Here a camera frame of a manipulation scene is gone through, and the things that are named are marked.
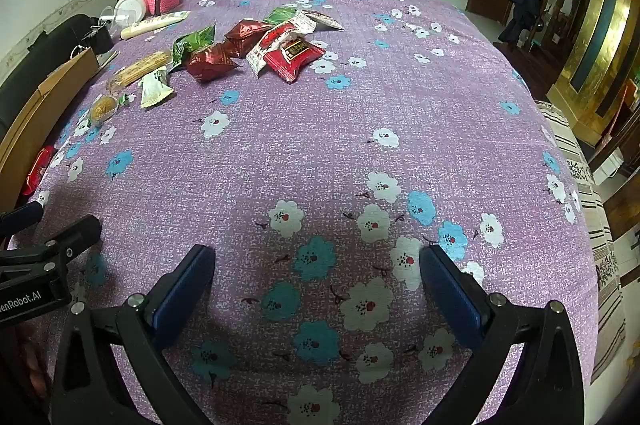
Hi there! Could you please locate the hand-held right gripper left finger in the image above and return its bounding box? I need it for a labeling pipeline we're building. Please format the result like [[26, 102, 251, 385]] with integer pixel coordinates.
[[50, 244, 217, 425]]

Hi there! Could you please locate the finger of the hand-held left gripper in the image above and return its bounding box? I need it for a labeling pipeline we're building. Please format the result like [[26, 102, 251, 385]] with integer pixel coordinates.
[[0, 214, 103, 278], [0, 191, 50, 238]]

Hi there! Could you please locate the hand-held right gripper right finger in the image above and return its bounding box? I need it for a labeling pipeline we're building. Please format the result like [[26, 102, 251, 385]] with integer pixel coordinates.
[[419, 244, 586, 425]]

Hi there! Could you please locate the clear packet of golden snack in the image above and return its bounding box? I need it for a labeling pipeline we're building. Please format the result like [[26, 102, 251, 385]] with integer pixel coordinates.
[[89, 94, 121, 126]]

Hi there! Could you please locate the cardboard tray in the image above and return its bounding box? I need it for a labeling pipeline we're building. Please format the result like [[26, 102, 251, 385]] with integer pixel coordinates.
[[0, 47, 101, 206]]

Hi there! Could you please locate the white and green snack packet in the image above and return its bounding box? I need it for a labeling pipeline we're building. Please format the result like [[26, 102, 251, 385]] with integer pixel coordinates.
[[140, 67, 176, 109]]

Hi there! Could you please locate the clear-wrapped biscuit bar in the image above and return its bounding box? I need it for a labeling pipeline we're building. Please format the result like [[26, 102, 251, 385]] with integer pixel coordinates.
[[109, 51, 170, 94]]

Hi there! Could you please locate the green foil snack packet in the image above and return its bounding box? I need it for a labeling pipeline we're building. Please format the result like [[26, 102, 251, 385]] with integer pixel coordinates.
[[167, 22, 217, 73]]

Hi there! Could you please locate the white and red snack packet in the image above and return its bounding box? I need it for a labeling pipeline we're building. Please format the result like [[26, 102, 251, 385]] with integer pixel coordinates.
[[245, 19, 303, 78]]

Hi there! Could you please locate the red and orange snack packet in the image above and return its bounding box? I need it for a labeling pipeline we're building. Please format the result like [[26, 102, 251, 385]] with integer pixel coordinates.
[[22, 146, 56, 196]]

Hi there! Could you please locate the striped beige cloth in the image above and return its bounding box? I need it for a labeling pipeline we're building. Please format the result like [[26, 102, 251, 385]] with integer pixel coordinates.
[[535, 102, 628, 386]]

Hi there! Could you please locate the black leather sofa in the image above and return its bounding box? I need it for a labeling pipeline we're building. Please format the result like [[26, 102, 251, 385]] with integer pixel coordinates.
[[0, 14, 106, 116]]

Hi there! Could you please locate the white box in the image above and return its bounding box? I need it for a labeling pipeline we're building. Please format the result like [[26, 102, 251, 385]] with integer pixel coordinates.
[[590, 152, 626, 186]]

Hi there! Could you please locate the purple floral tablecloth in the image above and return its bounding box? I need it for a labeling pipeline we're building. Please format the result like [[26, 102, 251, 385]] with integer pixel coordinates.
[[20, 0, 601, 425]]

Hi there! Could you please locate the cream squeeze tube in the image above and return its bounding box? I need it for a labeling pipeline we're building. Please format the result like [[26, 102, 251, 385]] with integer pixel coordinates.
[[120, 11, 192, 40]]

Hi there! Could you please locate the white round lid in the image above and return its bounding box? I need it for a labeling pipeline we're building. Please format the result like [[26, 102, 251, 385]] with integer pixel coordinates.
[[114, 0, 148, 26]]

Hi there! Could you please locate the golden framed panel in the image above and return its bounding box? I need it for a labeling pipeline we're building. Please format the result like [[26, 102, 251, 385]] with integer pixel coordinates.
[[547, 0, 640, 146]]

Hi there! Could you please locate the white-edged red snack packet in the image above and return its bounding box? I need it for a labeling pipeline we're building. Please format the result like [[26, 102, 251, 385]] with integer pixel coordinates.
[[295, 10, 346, 32]]

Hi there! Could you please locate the wooden stair railing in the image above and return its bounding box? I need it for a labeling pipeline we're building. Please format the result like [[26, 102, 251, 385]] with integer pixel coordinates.
[[537, 0, 593, 56]]

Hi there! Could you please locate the dark coat on stair post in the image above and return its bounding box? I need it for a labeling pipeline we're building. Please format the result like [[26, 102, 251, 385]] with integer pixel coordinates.
[[497, 0, 543, 48]]

